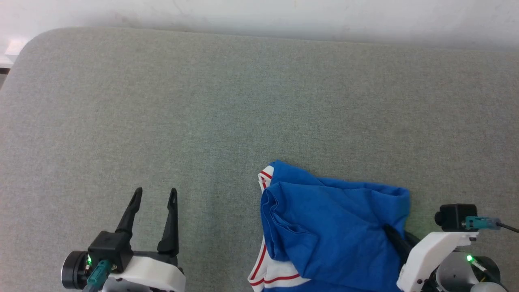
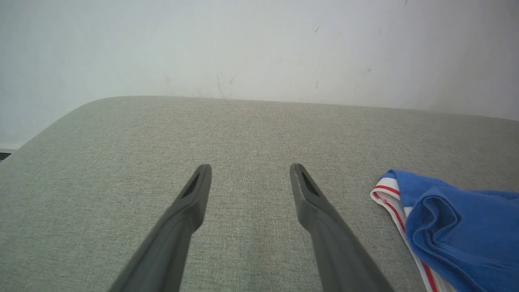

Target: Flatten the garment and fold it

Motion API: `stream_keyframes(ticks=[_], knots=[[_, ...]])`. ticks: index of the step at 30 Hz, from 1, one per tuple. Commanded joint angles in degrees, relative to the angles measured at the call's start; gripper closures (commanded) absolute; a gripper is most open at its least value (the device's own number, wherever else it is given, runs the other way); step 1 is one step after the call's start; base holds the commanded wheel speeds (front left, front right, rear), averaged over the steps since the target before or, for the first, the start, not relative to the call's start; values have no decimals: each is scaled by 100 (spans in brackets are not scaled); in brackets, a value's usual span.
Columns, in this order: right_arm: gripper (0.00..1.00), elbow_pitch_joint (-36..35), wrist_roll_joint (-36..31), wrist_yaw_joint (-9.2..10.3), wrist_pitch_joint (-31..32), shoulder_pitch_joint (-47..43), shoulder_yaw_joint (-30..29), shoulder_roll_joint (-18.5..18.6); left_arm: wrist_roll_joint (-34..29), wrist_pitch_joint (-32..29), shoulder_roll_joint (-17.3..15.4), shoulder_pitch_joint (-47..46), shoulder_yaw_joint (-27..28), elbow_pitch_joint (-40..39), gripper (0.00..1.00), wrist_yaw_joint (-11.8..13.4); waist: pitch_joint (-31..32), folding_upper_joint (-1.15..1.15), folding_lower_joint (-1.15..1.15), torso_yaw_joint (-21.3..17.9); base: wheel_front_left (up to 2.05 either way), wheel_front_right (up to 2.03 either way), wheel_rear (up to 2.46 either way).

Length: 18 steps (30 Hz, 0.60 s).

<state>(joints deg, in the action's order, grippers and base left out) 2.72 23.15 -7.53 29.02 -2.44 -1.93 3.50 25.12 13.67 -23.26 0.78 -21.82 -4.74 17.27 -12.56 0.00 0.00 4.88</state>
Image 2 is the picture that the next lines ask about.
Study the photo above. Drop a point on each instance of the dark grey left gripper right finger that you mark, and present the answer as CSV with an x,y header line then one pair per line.
x,y
336,247

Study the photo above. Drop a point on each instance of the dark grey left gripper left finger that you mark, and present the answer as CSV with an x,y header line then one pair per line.
x,y
170,243

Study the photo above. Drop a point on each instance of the blue garment white red trim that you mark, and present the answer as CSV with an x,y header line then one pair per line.
x,y
466,227

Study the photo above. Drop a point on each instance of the grey fabric sofa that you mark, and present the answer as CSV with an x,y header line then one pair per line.
x,y
251,134

